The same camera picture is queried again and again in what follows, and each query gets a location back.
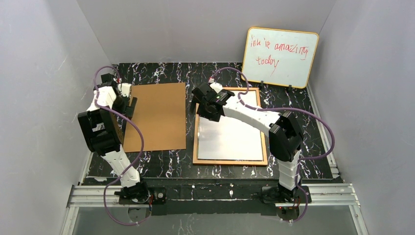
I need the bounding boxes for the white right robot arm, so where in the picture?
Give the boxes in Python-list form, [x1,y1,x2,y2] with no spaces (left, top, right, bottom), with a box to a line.
[191,82,303,190]

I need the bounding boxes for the yellow-framed whiteboard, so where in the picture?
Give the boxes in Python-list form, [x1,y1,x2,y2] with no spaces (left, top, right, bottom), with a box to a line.
[242,27,319,89]

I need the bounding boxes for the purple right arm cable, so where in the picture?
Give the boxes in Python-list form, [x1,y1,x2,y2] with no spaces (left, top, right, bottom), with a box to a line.
[209,67,335,223]

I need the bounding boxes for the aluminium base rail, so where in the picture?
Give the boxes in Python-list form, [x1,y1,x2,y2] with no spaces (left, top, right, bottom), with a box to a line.
[60,183,369,235]

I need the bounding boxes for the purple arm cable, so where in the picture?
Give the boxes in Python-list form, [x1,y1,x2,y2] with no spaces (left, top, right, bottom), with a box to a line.
[209,67,335,223]
[93,66,150,226]

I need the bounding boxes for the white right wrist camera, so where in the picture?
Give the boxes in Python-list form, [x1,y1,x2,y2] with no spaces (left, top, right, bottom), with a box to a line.
[209,82,223,93]

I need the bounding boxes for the orange wooden picture frame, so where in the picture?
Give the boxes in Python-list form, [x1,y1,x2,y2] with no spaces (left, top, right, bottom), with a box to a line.
[192,87,269,166]

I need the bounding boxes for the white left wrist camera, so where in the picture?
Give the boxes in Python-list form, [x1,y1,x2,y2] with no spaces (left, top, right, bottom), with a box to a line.
[118,83,133,98]

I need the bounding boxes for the printed photo sheet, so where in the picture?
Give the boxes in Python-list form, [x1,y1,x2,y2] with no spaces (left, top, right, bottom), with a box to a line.
[197,91,265,162]

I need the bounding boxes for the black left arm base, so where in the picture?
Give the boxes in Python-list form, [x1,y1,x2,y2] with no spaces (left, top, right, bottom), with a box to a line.
[114,187,167,205]

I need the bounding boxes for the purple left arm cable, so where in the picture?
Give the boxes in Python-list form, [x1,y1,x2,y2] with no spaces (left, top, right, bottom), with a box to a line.
[93,66,150,226]

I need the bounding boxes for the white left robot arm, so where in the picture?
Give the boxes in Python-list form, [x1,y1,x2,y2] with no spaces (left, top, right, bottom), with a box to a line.
[77,73,140,188]

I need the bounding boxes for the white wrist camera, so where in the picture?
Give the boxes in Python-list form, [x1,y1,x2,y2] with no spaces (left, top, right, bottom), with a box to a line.
[118,83,133,98]
[209,82,223,93]

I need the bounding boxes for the brown frame backing board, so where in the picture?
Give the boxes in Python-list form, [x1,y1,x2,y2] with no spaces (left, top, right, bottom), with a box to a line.
[131,83,186,151]

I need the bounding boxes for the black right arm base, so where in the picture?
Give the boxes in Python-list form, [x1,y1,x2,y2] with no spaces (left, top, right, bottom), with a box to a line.
[259,185,312,207]

